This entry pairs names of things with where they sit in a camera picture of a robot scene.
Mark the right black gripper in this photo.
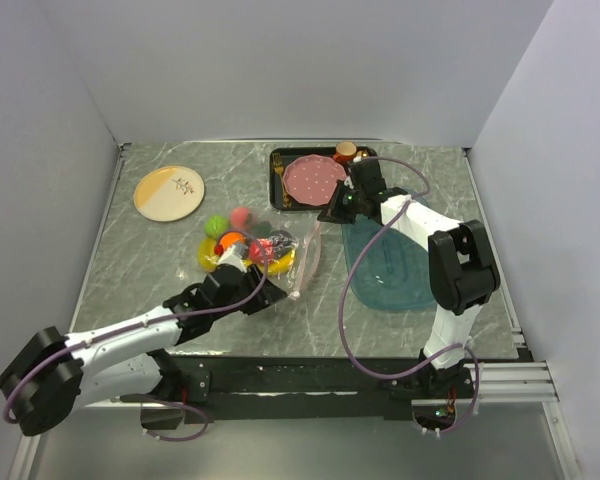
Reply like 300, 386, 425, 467
318, 180, 365, 226

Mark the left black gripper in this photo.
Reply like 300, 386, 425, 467
212, 262, 287, 320

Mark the yellow starfruit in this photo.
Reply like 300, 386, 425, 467
196, 237, 219, 272

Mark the orange fruit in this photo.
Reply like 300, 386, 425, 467
219, 232, 245, 250

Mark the red cracked fruit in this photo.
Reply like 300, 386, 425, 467
248, 238, 275, 263

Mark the yellow banana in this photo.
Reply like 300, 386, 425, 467
267, 250, 296, 275

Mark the green lime fruit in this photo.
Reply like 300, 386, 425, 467
204, 215, 230, 240

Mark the pink peach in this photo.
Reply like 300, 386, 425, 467
229, 206, 257, 232

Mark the dark purple passion fruit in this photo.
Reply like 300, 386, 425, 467
267, 230, 296, 256

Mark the clear zip top bag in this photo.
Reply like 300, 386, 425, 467
197, 206, 322, 300

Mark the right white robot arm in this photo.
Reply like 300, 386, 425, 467
318, 156, 501, 398

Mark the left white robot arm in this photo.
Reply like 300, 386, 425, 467
0, 265, 287, 437

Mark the orange cup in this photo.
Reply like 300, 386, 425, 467
333, 141, 358, 164

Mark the pink dotted plate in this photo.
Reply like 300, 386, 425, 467
282, 154, 347, 207

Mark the black serving tray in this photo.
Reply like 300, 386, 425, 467
269, 146, 376, 212

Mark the blue transparent plastic tray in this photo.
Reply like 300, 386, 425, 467
341, 215, 436, 312

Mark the gold fork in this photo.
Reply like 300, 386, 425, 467
273, 152, 291, 208

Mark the yellow white floral plate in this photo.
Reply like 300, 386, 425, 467
133, 166, 205, 222

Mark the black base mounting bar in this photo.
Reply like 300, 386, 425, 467
54, 348, 534, 431

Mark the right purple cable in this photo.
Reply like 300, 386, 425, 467
338, 155, 482, 437

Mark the purple cable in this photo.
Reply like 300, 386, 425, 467
338, 155, 482, 437
2, 230, 271, 442

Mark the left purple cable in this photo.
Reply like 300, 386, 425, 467
2, 230, 271, 442

